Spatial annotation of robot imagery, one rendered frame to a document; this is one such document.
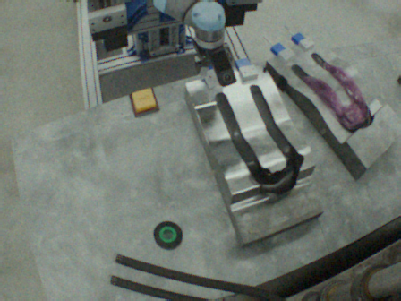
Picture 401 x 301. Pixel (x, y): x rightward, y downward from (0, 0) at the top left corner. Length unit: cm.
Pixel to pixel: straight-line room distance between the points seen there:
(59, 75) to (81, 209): 136
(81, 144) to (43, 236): 33
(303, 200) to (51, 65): 179
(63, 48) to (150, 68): 70
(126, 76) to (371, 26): 177
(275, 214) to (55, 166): 68
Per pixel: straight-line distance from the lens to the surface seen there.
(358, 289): 85
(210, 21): 102
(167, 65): 224
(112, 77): 223
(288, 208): 129
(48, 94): 253
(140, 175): 135
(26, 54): 278
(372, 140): 142
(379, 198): 148
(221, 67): 118
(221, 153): 127
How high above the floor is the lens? 206
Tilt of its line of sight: 66 degrees down
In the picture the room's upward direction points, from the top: 6 degrees clockwise
